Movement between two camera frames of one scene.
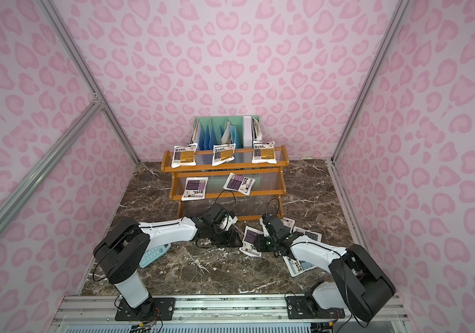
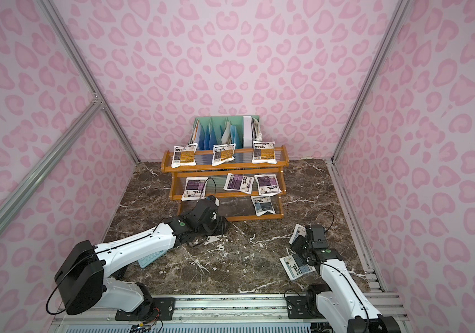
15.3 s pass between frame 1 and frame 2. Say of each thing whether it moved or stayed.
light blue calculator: stayed
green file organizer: stayed
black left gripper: moved
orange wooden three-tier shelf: stayed
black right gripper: moved
